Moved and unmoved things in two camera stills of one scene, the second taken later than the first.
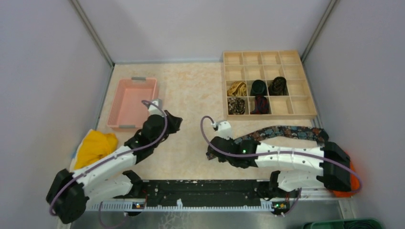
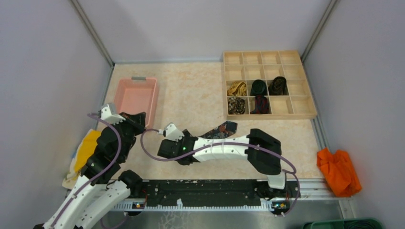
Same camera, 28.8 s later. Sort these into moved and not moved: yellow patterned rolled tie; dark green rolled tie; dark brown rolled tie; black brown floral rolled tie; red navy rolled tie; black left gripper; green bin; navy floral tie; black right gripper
Moved: black left gripper; black right gripper; navy floral tie
Not moved: red navy rolled tie; yellow patterned rolled tie; dark brown rolled tie; green bin; black brown floral rolled tie; dark green rolled tie
